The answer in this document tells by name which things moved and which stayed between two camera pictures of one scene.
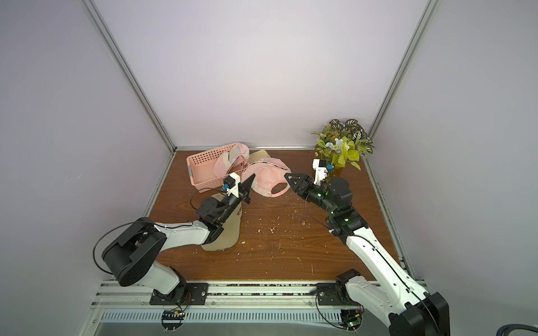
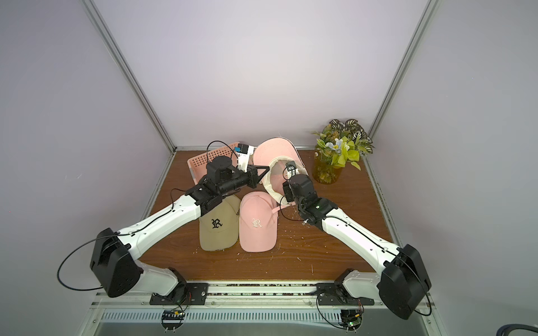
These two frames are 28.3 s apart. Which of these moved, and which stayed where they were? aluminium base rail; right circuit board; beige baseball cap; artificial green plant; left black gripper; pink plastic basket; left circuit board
Moved: left black gripper
Stayed: artificial green plant; pink plastic basket; aluminium base rail; beige baseball cap; left circuit board; right circuit board
